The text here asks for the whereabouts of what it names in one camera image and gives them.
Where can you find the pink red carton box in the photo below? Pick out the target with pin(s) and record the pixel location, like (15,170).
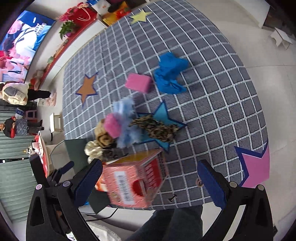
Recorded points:
(133,181)

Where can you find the grey checkered star rug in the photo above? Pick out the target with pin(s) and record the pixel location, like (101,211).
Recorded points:
(224,122)

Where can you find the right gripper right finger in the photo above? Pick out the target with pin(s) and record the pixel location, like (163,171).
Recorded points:
(214,182)

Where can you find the seated person red hat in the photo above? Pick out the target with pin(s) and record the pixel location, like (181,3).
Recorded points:
(20,127)

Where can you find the small white wooden stool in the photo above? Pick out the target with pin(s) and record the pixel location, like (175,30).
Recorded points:
(56,123)

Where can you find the blue plastic bag bundle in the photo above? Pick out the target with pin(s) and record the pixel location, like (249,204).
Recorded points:
(166,75)

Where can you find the green potted plant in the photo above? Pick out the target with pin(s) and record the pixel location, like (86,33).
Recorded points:
(67,27)

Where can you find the dark knitted scrunchie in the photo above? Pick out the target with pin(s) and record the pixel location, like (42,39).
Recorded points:
(114,153)

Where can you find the wall television screen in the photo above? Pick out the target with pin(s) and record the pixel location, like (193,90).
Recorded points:
(20,44)

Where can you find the round red top table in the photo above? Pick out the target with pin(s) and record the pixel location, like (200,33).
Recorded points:
(39,147)

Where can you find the standing person cream jacket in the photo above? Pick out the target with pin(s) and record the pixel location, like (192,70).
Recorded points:
(20,94)

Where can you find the operator jeans legs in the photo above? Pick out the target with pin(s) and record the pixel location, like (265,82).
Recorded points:
(172,224)

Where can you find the pink sponge block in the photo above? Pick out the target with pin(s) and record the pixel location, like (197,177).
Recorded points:
(138,82)
(112,126)

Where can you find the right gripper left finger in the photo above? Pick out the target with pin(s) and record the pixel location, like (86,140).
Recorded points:
(84,182)

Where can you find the light blue fluffy cloth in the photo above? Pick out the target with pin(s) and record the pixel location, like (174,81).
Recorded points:
(124,114)

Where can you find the cream polka dot scrunchie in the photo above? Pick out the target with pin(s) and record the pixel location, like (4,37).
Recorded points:
(93,150)

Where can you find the grey storage box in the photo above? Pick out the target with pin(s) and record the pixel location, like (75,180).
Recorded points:
(97,200)

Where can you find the leopard print scrunchie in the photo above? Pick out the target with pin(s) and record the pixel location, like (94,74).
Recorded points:
(156,129)

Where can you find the red gift bag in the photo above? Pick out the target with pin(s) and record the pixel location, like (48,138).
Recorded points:
(82,15)

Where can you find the tan plush cloth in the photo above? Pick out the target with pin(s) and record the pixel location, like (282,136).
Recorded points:
(103,138)

